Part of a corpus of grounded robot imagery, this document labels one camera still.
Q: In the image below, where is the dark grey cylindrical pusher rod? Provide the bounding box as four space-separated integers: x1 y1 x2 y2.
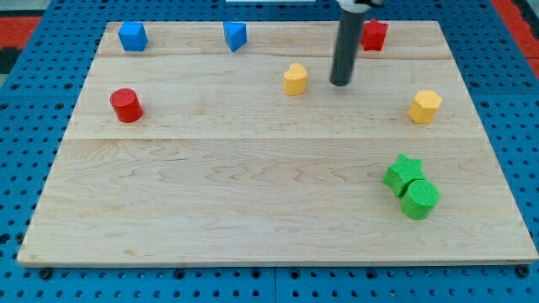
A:
330 10 364 87

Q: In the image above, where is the blue cube block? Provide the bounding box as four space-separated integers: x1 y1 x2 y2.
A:
118 22 148 52

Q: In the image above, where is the green cylinder block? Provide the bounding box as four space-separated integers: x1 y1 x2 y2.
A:
401 180 440 220

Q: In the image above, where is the red star block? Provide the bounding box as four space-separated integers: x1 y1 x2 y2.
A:
360 19 389 51

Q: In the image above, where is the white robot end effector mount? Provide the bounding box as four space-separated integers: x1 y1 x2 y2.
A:
337 0 383 13

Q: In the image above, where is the yellow heart block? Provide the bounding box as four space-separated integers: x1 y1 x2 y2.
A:
283 63 307 96

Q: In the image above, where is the wooden board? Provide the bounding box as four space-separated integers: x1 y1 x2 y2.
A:
18 21 538 268

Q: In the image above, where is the yellow hexagon block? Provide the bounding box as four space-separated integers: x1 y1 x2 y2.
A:
408 90 442 124

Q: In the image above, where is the green star block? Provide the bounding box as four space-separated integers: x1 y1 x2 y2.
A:
382 154 426 197

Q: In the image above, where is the red cylinder block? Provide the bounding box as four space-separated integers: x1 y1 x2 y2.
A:
109 88 143 123

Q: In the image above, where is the blue triangle block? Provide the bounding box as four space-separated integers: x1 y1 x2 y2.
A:
223 21 248 52

